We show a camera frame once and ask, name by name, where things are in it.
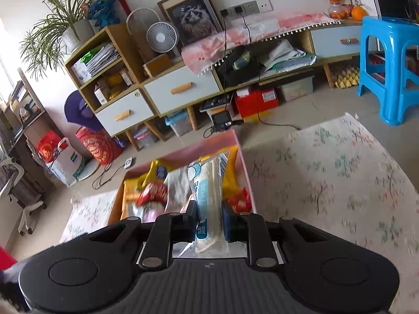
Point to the folded cloth pile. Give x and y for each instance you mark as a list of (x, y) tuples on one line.
[(284, 55)]

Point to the floral mat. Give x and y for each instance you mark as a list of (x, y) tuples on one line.
[(327, 186)]

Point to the low wooden tv cabinet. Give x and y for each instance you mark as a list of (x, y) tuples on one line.
[(306, 41)]

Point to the clear storage box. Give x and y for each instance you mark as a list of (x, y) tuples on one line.
[(296, 88)]

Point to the purple hat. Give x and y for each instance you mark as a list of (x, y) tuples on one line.
[(78, 111)]

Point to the black scale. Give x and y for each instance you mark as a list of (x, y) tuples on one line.
[(216, 103)]

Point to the red snack packet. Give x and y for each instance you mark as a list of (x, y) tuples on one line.
[(152, 194), (240, 201)]

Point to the red gift bag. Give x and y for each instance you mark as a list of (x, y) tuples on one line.
[(47, 147)]

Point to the small printed box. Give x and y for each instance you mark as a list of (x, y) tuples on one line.
[(127, 78)]

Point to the stack of papers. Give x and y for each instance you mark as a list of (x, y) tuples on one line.
[(101, 59)]

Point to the yellow egg tray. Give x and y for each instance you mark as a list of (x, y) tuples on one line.
[(345, 77)]

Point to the small yellow packet blue logo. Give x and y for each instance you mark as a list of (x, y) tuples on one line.
[(160, 171)]

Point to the silver snack packet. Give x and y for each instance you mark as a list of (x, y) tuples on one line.
[(176, 189)]

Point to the framed cat picture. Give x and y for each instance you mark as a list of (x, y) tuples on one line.
[(196, 16)]

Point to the red printed bucket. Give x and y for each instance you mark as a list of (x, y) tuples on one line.
[(98, 147)]

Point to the small white device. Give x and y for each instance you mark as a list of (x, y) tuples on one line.
[(128, 163)]

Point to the white packet blue print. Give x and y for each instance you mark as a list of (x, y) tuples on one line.
[(209, 196)]

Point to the jar of small oranges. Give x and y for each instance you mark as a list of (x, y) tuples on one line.
[(337, 12)]

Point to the clear plastic box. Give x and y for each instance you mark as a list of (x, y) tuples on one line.
[(145, 139)]

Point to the blue lid plastic container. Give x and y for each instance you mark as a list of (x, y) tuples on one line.
[(178, 124)]

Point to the white wall socket black plugs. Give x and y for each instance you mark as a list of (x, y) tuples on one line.
[(232, 10)]

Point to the long yellow snack bag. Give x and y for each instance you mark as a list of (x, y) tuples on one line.
[(230, 173)]

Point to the white paper bag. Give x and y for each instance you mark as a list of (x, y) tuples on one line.
[(68, 166)]

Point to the wooden shelf cabinet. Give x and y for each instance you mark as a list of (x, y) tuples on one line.
[(131, 59)]

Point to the white microwave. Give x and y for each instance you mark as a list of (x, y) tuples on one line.
[(389, 0)]

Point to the blue plastic stool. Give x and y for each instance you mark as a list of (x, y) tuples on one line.
[(386, 29)]

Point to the white desk fan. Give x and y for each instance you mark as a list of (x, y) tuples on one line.
[(162, 36)]

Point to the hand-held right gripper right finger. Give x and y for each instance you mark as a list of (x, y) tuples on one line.
[(228, 222)]

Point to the potted green plant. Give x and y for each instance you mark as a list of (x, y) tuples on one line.
[(78, 31)]

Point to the black bag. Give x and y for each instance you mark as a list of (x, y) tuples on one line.
[(239, 75)]

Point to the dark wooden desk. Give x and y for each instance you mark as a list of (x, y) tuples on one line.
[(36, 127)]

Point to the black device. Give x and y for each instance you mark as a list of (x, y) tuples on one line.
[(222, 119)]

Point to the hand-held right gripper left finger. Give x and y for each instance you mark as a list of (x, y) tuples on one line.
[(192, 222)]

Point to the white box pink inside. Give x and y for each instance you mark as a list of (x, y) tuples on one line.
[(196, 150)]

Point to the pink floral cloth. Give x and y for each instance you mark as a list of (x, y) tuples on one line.
[(209, 49)]

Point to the red box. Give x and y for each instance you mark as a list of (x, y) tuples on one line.
[(248, 104)]

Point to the blue plush toy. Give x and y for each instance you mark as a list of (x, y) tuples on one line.
[(101, 11)]

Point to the white carton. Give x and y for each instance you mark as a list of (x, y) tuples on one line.
[(101, 95)]

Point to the white office chair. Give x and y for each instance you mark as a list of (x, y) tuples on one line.
[(19, 186)]

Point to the round white base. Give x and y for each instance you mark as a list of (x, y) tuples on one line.
[(90, 170)]

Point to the cardboard box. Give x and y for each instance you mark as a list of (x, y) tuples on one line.
[(157, 65)]

